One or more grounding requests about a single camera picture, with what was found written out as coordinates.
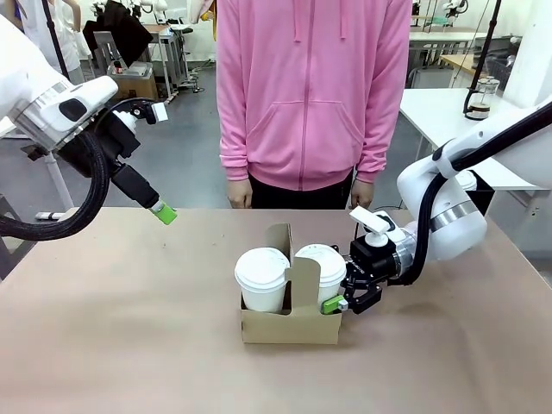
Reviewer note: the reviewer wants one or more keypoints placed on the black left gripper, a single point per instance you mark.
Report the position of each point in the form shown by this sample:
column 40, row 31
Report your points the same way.
column 123, row 138

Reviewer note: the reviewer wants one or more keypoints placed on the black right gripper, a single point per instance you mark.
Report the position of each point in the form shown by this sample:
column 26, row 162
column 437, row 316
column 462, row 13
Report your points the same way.
column 371, row 263

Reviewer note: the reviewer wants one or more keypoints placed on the white plastic cup lid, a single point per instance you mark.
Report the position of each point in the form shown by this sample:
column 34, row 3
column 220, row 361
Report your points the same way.
column 323, row 259
column 261, row 267

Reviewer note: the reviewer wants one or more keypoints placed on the brown cardboard cup carrier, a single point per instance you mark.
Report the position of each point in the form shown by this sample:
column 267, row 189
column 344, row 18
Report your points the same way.
column 289, row 330

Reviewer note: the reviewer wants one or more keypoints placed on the glass french press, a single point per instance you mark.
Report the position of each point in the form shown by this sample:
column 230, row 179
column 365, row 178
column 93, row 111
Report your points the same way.
column 481, row 108

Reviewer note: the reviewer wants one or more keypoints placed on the person right forearm pink sleeve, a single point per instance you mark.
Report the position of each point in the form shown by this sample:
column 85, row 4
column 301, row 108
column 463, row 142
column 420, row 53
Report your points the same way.
column 235, row 142

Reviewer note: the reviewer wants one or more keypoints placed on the person left forearm pink sleeve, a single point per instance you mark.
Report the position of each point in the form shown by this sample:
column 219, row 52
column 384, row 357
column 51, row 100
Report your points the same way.
column 381, row 142

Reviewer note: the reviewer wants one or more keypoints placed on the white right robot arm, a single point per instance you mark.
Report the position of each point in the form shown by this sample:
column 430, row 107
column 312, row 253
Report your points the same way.
column 457, row 233

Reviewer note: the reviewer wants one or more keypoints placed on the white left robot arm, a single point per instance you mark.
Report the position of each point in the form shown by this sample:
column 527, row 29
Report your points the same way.
column 26, row 64

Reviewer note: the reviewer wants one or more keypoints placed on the person left hand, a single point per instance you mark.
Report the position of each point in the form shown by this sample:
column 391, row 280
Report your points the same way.
column 362, row 194

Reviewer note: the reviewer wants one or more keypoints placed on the person right hand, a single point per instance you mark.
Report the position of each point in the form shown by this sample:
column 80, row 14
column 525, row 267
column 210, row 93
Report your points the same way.
column 239, row 194

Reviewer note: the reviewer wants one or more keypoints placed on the cardboard box on floor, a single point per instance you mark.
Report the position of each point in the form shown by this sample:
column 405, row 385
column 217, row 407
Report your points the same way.
column 142, row 88

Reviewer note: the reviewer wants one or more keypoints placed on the grey plastic bin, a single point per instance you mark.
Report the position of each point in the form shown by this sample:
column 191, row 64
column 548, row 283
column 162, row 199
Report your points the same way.
column 140, row 69

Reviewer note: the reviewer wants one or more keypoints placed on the bystander in white shirt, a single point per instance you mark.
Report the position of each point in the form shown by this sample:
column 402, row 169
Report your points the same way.
column 72, row 47

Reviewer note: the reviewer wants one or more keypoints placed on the black hanging cloth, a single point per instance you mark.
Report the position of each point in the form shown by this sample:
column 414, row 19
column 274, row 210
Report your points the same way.
column 125, row 30

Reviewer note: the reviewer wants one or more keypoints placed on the black tripod pole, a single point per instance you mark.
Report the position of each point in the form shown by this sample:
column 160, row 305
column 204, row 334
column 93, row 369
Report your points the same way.
column 489, row 39
column 56, row 43

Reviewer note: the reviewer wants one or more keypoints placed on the large white table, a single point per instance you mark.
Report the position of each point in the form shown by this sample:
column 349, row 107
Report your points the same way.
column 427, row 108

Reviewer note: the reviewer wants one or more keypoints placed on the yellow white hanging cloth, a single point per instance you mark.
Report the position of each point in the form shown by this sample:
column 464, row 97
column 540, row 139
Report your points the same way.
column 202, row 10

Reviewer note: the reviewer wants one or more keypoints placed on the person in pink hoodie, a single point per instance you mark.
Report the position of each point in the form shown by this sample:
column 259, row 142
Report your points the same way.
column 310, row 86

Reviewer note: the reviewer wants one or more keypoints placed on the bystander in blue shirt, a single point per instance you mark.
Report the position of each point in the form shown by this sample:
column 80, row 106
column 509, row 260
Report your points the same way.
column 17, row 8

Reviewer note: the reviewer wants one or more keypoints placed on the light wooden table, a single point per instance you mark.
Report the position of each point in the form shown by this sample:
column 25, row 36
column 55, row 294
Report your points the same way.
column 459, row 61

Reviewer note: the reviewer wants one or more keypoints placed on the long white lab desk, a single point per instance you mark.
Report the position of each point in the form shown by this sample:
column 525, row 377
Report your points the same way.
column 440, row 36

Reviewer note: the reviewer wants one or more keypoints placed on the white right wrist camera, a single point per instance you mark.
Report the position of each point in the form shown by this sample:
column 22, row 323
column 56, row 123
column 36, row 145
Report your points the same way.
column 366, row 217

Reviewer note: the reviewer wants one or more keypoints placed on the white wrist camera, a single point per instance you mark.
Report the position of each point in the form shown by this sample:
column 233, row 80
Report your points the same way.
column 161, row 112
column 366, row 217

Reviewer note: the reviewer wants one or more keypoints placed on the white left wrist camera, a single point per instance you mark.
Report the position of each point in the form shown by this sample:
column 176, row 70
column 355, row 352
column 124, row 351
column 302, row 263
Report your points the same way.
column 161, row 112

